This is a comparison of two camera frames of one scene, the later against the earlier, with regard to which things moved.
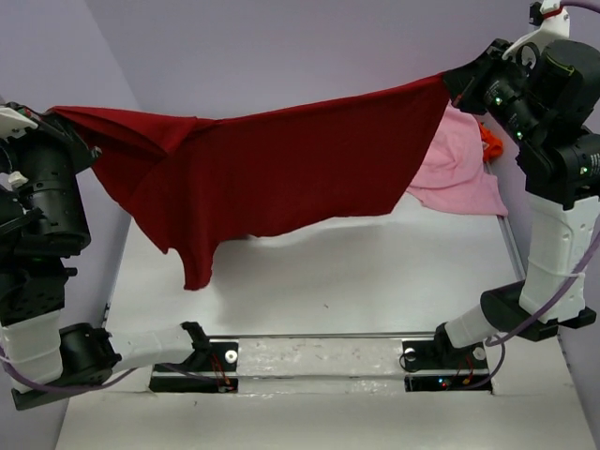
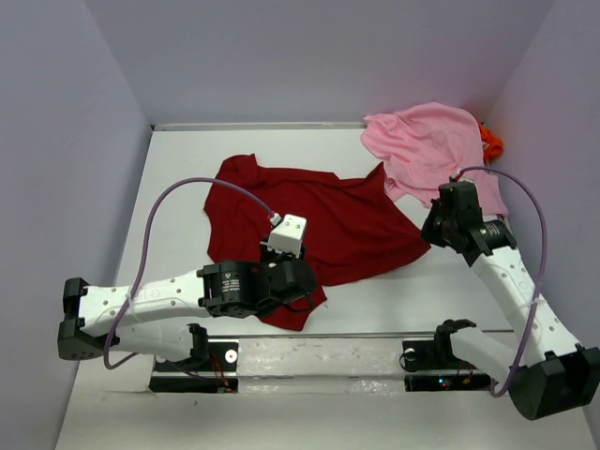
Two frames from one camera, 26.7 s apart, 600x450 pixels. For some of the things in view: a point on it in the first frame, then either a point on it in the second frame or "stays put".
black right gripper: [471, 80] -> [427, 233]
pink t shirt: [454, 176] stays put
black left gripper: [48, 127] -> [266, 254]
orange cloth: [495, 146] stays put
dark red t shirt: [196, 179] -> [353, 224]
